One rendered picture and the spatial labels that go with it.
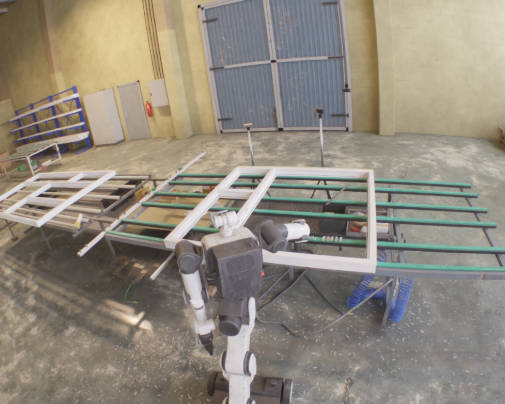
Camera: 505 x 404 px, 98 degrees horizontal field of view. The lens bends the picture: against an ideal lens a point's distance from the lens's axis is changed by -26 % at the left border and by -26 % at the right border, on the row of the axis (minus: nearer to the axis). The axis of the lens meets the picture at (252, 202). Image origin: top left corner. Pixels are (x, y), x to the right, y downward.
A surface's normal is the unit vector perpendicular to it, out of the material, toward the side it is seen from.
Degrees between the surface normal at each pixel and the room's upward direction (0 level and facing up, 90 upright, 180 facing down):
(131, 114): 90
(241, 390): 51
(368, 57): 90
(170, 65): 90
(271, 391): 45
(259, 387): 0
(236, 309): 37
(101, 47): 90
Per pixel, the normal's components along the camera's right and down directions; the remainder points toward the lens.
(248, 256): 0.33, 0.29
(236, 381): -0.22, -0.19
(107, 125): -0.33, 0.48
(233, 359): -0.20, -0.56
